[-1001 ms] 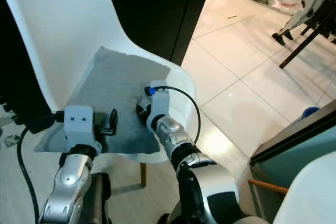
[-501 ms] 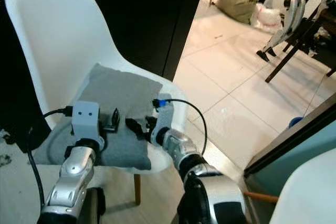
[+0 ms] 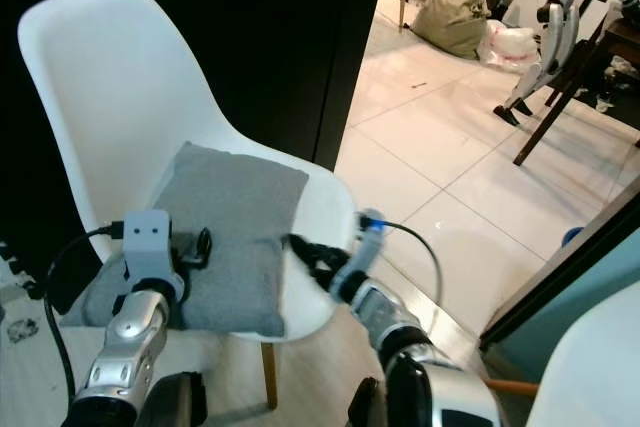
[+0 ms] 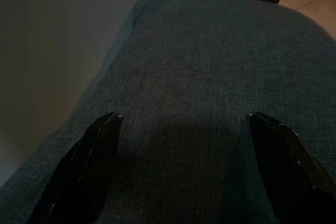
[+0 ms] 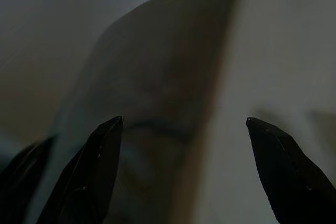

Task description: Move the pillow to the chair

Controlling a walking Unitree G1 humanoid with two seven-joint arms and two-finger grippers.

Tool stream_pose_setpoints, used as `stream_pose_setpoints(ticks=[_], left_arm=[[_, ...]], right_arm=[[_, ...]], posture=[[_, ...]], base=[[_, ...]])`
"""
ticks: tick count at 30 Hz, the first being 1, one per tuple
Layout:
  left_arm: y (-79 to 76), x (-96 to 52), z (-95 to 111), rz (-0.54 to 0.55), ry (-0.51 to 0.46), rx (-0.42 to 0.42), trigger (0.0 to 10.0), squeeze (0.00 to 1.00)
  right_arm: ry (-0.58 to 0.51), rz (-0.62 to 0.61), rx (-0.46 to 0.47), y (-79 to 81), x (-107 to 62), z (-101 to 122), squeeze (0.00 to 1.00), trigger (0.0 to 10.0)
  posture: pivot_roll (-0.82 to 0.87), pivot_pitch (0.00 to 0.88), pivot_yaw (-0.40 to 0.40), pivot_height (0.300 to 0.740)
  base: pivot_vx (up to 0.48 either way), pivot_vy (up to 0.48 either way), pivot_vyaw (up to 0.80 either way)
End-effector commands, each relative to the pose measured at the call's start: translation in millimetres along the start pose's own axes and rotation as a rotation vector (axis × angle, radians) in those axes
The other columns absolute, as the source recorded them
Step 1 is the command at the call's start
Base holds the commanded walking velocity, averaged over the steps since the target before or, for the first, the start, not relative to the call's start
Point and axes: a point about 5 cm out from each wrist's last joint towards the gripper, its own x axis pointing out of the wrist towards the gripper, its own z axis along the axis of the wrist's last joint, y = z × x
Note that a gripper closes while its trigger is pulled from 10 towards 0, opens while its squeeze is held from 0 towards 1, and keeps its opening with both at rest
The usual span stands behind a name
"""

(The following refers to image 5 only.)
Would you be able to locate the white pillow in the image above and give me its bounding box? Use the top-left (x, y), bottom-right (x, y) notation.
top-left (34, 0), bottom-right (244, 224)

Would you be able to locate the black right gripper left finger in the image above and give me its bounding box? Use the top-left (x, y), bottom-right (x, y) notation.
top-left (36, 115), bottom-right (124, 224)

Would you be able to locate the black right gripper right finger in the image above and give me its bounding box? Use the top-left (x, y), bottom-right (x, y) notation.
top-left (246, 116), bottom-right (336, 224)

